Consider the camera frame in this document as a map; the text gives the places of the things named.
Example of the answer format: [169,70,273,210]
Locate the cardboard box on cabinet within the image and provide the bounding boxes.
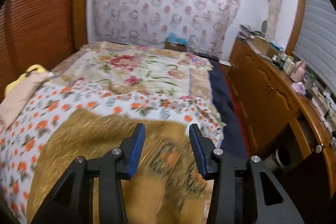
[252,36,279,58]

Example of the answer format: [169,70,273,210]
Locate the circle patterned sheer curtain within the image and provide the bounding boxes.
[92,0,241,58]

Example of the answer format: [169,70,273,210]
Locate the navy blue blanket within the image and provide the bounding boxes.
[209,60,248,159]

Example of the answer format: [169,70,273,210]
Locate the wooden louvered wardrobe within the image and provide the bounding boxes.
[1,0,88,93]

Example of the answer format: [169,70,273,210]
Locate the grey window blind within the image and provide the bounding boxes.
[294,0,336,93]

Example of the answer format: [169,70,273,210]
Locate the white bottle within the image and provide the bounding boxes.
[283,59,295,76]

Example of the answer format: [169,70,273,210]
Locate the yellow plush toy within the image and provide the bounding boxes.
[4,64,48,97]

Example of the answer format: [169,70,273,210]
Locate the wooden sideboard cabinet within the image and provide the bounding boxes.
[228,39,335,195]

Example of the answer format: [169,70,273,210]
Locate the beige pillow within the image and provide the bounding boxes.
[1,71,53,129]

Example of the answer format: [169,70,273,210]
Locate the pink tissue pack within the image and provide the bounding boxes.
[291,82,306,96]

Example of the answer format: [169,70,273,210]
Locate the box with blue cloth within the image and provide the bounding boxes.
[165,32,188,52]

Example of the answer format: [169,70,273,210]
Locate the floral cream blanket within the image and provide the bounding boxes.
[53,42,213,101]

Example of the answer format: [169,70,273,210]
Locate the brown gold patterned garment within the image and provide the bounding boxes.
[26,110,212,223]

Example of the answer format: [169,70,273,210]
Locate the pile of folded cloths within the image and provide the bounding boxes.
[236,24,265,42]

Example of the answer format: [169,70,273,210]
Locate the pink kettle jug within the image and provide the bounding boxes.
[290,61,306,83]

